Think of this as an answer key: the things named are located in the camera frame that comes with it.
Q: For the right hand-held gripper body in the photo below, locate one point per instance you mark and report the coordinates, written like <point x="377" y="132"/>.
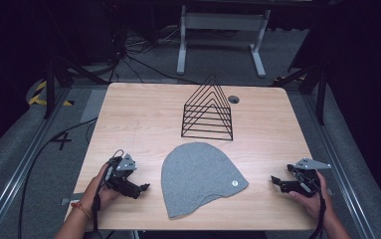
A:
<point x="305" y="181"/>

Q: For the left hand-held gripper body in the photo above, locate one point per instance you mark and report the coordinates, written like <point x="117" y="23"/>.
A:
<point x="122" y="172"/>

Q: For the person's right hand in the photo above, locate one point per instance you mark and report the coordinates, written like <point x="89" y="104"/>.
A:
<point x="312" y="204"/>

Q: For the person's left hand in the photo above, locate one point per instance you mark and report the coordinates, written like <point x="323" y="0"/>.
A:
<point x="100" y="194"/>

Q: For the grey knit beanie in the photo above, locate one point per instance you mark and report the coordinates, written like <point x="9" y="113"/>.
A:
<point x="196" y="179"/>

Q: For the black tripod stand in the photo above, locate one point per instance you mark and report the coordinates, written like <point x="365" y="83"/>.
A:
<point x="49" y="89"/>
<point x="320" y="96"/>

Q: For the dark round table grommet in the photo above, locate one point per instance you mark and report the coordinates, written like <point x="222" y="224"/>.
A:
<point x="233" y="99"/>

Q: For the yellow black hazard tape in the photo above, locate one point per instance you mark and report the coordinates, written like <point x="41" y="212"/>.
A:
<point x="36" y="97"/>

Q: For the aluminium floor rail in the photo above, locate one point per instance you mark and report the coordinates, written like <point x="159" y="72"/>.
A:
<point x="15" y="179"/>
<point x="343" y="166"/>

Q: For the grey metal table bracket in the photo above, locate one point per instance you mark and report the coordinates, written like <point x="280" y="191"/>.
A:
<point x="68" y="200"/>

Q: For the white metal stand frame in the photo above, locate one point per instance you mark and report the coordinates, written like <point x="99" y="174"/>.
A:
<point x="224" y="21"/>

